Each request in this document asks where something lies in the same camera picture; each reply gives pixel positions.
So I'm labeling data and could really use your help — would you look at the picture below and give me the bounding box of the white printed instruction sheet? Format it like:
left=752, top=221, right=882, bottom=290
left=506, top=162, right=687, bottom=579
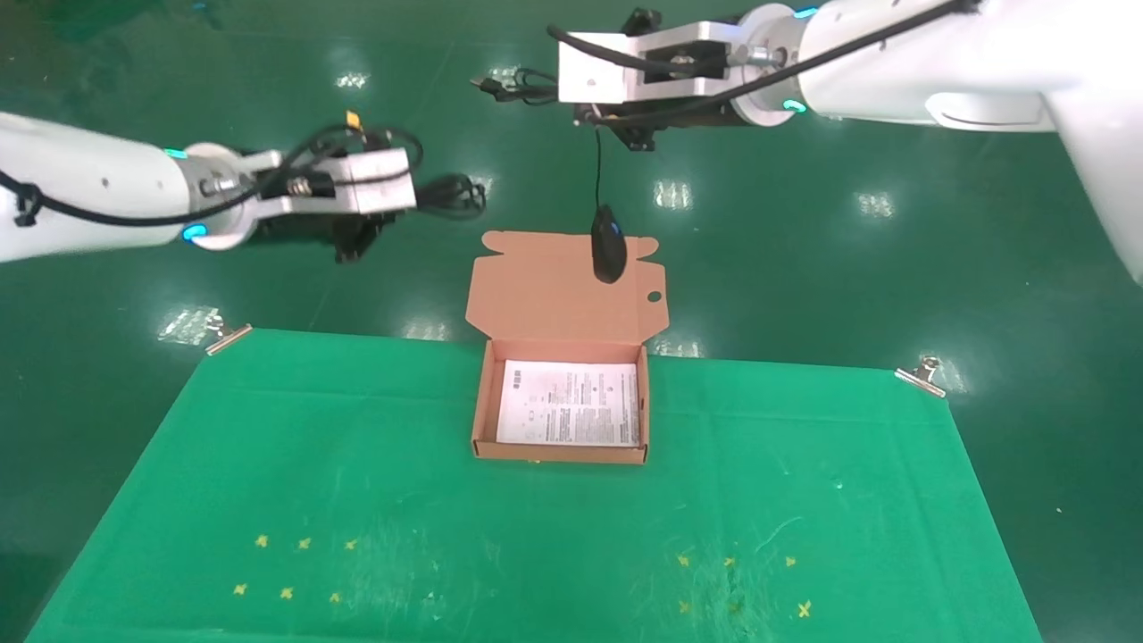
left=496, top=360, right=642, bottom=447

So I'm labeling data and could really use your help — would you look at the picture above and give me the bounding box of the green table mat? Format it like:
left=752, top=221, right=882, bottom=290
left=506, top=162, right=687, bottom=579
left=27, top=329, right=1046, bottom=643

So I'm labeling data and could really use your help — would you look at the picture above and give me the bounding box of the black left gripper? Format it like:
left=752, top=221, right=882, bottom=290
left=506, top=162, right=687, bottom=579
left=259, top=211, right=399, bottom=265

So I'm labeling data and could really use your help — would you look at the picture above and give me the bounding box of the metal mat clip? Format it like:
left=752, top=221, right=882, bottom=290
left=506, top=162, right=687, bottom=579
left=895, top=355, right=947, bottom=398
left=205, top=320, right=254, bottom=356

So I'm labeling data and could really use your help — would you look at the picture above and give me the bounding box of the black data cable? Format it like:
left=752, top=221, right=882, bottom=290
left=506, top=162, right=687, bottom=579
left=413, top=173, right=488, bottom=221

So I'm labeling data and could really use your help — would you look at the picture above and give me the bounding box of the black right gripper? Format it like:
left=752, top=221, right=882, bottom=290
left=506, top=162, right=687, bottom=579
left=576, top=96, right=747, bottom=153

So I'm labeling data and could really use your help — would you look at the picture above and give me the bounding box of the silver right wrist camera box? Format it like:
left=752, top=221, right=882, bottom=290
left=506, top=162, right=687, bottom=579
left=558, top=21, right=744, bottom=104

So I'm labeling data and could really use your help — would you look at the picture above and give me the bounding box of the black wired computer mouse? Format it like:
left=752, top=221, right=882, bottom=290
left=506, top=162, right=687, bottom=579
left=471, top=67, right=629, bottom=285

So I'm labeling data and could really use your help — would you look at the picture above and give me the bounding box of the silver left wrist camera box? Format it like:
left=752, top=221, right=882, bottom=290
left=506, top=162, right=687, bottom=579
left=257, top=147, right=419, bottom=217

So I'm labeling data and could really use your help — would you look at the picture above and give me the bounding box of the open orange cardboard box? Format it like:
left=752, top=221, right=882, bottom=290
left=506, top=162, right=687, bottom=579
left=465, top=230, right=669, bottom=465

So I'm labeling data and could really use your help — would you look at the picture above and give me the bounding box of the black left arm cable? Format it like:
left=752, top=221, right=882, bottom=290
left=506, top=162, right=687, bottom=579
left=0, top=123, right=426, bottom=228

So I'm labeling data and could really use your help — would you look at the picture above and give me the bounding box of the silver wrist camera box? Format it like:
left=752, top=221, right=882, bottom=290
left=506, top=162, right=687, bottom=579
left=257, top=147, right=419, bottom=217
left=558, top=21, right=744, bottom=104

